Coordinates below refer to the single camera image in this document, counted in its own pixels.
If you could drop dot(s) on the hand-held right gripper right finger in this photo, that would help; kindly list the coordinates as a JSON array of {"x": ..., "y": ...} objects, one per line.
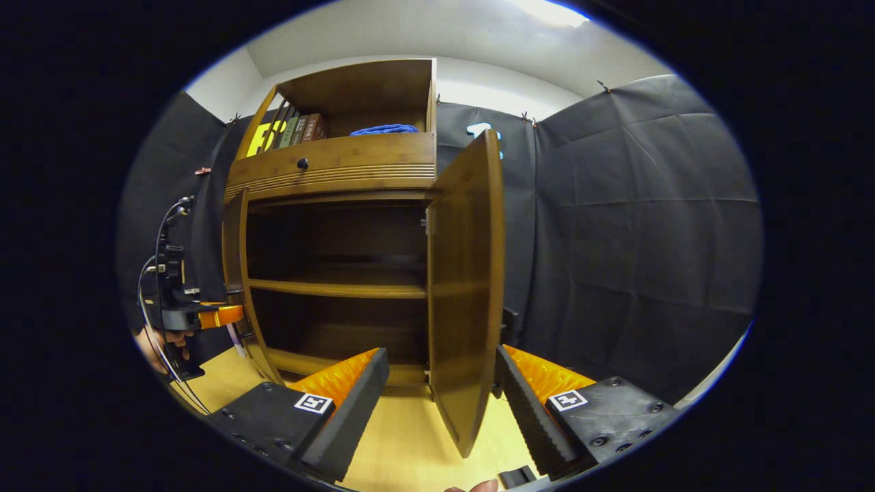
[{"x": 526, "y": 410}]

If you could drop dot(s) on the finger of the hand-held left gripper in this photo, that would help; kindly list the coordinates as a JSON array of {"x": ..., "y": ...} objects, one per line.
[{"x": 222, "y": 316}]

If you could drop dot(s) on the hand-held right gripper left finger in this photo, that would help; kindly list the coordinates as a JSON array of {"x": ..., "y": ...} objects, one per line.
[{"x": 355, "y": 410}]

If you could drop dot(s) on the wooden double-door shoe cabinet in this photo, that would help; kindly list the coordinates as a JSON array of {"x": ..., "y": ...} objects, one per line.
[{"x": 342, "y": 171}]

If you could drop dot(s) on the pale pink book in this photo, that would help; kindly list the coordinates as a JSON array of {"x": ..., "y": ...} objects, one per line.
[{"x": 236, "y": 339}]

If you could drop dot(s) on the wooden inner shelf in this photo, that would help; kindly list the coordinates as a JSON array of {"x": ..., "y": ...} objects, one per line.
[{"x": 335, "y": 287}]

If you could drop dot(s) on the dark grey-brown book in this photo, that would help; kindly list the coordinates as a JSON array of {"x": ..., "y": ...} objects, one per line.
[{"x": 299, "y": 130}]

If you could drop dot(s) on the black backdrop cloth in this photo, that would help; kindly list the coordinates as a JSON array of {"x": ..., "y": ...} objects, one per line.
[{"x": 636, "y": 239}]

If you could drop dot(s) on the reddish brown book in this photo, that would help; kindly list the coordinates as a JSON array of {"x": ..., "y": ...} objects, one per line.
[{"x": 314, "y": 128}]

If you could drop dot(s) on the blue folded cloth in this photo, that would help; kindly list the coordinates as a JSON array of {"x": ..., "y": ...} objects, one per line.
[{"x": 384, "y": 130}]

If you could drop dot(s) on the long ceiling light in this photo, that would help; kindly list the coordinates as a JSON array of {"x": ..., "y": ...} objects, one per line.
[{"x": 550, "y": 12}]

